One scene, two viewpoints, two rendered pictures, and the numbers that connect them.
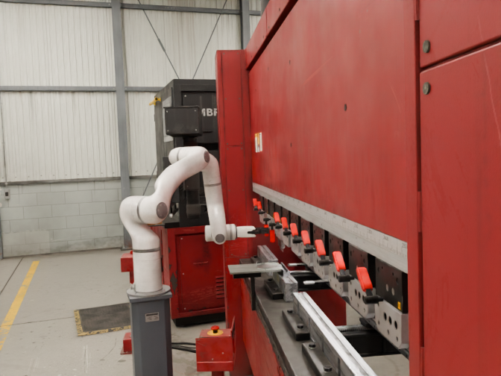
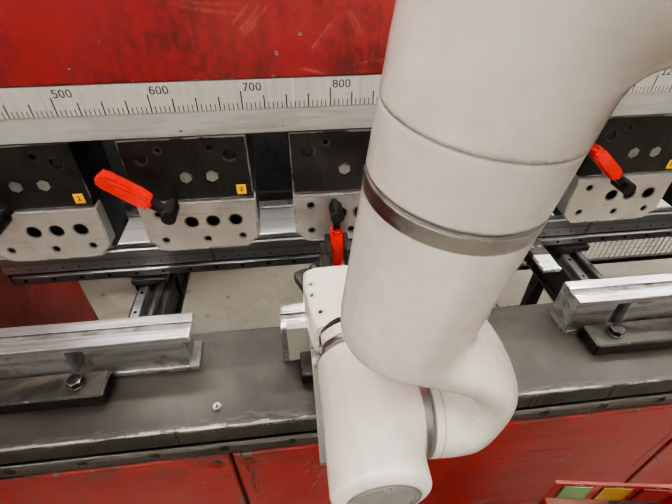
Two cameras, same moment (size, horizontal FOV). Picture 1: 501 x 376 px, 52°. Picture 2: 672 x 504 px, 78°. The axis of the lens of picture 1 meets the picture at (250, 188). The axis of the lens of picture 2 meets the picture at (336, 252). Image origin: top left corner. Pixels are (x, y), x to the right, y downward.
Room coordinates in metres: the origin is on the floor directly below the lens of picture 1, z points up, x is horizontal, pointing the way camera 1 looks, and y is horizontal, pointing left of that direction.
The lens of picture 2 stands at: (2.68, 0.37, 1.55)
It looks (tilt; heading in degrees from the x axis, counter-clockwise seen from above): 40 degrees down; 270
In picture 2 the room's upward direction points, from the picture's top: straight up
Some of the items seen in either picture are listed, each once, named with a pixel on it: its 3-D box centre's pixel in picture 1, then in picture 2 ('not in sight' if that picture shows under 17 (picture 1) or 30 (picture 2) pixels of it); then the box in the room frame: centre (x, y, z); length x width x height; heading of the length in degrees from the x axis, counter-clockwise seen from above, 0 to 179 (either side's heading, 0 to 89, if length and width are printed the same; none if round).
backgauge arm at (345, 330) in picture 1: (397, 334); (538, 233); (2.09, -0.60, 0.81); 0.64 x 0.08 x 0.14; 96
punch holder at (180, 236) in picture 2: (273, 212); (199, 182); (2.87, -0.12, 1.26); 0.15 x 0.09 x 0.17; 6
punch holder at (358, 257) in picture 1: (373, 278); not in sight; (1.28, -0.30, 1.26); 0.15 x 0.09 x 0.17; 6
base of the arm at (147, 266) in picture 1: (147, 271); not in sight; (2.22, 0.47, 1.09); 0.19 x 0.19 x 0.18
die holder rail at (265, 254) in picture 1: (267, 259); (55, 353); (3.19, -0.09, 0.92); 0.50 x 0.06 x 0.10; 6
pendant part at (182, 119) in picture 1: (186, 165); not in sight; (3.84, 0.48, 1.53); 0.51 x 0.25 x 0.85; 2
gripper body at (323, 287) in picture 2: (244, 231); (347, 307); (2.67, 0.04, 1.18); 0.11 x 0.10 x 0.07; 97
